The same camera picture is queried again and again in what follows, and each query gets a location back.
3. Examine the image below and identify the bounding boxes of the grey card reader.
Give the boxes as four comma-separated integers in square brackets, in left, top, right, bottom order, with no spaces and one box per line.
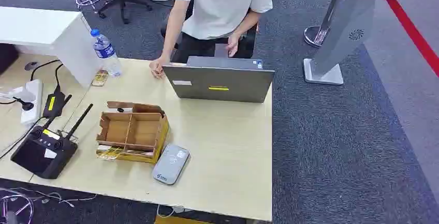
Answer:
[152,144,191,186]

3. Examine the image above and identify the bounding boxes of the person's right hand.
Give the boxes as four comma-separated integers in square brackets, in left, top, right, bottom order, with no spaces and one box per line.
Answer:
[149,57,169,80]

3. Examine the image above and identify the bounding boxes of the white power strip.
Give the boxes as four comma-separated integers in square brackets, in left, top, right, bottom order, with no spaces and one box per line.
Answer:
[0,79,44,126]

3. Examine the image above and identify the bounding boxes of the red floor tape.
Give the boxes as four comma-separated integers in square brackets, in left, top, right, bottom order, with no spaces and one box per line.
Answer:
[376,0,439,78]

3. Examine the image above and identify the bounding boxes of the wooden card box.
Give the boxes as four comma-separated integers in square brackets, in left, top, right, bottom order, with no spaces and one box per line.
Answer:
[96,101,170,165]

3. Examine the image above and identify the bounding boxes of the chrome stanchion post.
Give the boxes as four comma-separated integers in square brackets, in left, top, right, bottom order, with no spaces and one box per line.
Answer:
[303,0,354,49]

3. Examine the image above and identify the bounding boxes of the person's hand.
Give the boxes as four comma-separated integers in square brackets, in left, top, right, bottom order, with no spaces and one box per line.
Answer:
[149,57,169,80]
[226,34,241,58]

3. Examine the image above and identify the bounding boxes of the grey standing kiosk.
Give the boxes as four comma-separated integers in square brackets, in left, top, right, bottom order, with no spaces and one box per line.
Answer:
[303,0,405,86]

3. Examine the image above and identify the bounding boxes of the person's left hand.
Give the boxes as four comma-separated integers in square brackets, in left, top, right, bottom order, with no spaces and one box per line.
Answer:
[226,34,241,58]

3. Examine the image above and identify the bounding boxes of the black router with antennas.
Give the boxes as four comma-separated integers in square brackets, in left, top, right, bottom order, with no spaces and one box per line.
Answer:
[10,103,94,180]

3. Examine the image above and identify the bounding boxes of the white loose cables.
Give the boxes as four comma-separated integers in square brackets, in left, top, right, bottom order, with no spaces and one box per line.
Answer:
[0,187,98,208]

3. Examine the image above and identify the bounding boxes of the clear water bottle blue cap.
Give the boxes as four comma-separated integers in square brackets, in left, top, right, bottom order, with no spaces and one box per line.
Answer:
[90,28,123,79]

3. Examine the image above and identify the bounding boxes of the black plug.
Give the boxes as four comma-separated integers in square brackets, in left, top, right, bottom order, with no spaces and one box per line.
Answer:
[13,97,35,111]

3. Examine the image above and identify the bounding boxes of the black adapter cable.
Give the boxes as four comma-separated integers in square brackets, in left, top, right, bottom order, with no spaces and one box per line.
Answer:
[30,59,65,91]

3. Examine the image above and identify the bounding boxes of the yellow box under desk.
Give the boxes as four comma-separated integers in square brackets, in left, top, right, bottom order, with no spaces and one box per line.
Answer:
[154,215,214,224]

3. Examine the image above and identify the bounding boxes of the small yellow card packet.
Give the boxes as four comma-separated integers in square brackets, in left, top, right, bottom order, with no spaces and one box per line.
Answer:
[91,69,110,87]

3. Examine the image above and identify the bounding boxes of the black power adapter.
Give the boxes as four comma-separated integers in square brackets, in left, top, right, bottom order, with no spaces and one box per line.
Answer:
[42,85,73,119]

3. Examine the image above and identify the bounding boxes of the white desk partition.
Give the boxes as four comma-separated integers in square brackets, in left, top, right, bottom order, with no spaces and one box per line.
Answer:
[0,6,104,88]

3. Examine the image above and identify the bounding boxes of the grey laptop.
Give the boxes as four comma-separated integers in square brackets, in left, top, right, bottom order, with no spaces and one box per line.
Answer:
[162,56,276,104]

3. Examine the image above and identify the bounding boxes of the black object beside partition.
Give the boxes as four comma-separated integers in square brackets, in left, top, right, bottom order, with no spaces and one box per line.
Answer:
[0,43,20,76]

